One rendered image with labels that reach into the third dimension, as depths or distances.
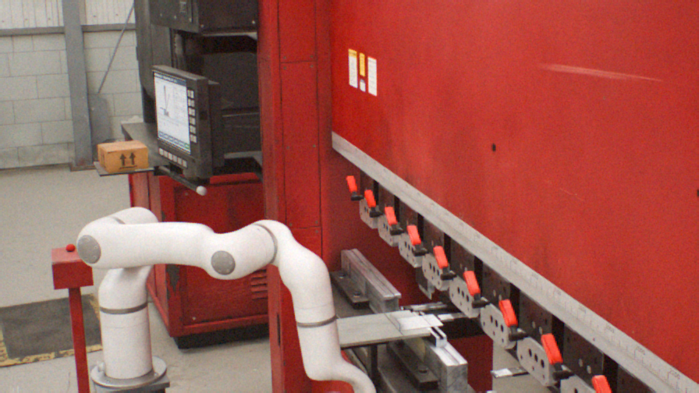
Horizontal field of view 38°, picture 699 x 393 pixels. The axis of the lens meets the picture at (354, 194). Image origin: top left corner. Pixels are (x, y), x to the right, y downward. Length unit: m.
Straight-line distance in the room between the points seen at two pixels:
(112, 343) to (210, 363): 2.59
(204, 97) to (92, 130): 6.09
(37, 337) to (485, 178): 3.78
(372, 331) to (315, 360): 0.60
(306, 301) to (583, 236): 0.65
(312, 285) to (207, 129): 1.49
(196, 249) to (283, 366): 1.53
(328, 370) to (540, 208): 0.61
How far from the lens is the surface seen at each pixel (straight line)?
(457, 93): 2.41
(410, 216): 2.81
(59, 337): 5.65
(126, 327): 2.57
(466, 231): 2.43
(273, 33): 3.48
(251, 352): 5.26
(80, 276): 4.32
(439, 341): 2.81
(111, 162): 4.92
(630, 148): 1.73
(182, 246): 2.37
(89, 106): 9.59
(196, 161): 3.64
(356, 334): 2.83
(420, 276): 2.88
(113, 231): 2.45
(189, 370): 5.10
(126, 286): 2.55
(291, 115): 3.53
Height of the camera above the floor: 2.09
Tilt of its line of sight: 15 degrees down
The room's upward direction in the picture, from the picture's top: 1 degrees counter-clockwise
